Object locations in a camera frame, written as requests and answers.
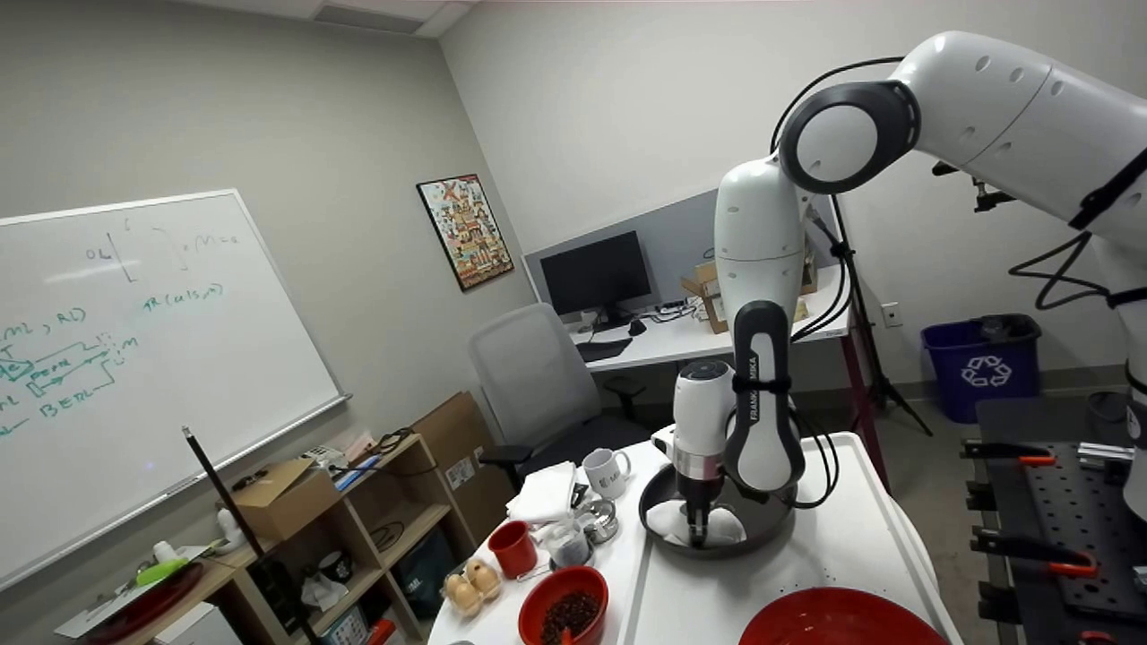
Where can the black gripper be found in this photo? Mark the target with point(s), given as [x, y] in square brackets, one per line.
[699, 490]

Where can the black frying pan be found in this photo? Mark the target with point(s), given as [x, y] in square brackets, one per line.
[773, 514]

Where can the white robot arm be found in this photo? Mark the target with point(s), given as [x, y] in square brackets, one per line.
[1016, 94]

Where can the shiny metal jar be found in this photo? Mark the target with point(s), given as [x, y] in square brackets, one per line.
[598, 522]

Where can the white mug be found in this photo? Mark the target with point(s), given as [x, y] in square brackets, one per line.
[602, 476]

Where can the grey metal cup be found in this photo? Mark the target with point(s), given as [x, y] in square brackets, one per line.
[567, 548]

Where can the red bowl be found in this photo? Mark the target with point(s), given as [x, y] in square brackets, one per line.
[563, 612]

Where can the white tray board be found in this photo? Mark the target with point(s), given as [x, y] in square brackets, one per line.
[861, 525]

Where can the red plate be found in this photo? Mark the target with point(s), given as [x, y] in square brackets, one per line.
[838, 620]

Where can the white office desk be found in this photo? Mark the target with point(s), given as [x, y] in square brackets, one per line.
[647, 344]

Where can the red cup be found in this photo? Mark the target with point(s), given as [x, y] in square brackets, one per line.
[514, 553]

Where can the black keyboard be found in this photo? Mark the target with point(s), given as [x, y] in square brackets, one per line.
[602, 349]

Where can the tan bread roll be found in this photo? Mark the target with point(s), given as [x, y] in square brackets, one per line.
[487, 579]
[459, 596]

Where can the black tripod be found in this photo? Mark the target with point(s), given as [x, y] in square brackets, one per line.
[886, 395]

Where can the grey office chair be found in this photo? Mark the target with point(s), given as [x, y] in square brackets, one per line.
[525, 370]

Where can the cardboard box with label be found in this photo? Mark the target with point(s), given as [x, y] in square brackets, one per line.
[704, 290]

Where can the wooden shelf unit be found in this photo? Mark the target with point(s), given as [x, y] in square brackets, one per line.
[451, 495]

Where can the black computer monitor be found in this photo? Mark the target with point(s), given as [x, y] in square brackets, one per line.
[598, 275]

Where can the grey desk partition panel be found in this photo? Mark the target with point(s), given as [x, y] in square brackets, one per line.
[669, 233]

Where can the blue recycling bin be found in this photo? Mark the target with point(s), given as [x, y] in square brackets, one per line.
[979, 370]

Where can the framed colourful poster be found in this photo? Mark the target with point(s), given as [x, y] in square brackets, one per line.
[467, 233]

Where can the black work table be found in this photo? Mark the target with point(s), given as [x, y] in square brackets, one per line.
[1078, 502]

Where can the small cardboard box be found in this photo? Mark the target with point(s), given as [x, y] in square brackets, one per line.
[282, 502]

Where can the thin black pole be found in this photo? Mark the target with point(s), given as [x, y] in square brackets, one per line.
[230, 507]

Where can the green object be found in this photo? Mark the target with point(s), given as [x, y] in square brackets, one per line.
[163, 575]

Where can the whiteboard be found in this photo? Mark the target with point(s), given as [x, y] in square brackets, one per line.
[165, 380]

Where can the red dish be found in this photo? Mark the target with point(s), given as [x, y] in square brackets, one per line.
[145, 612]

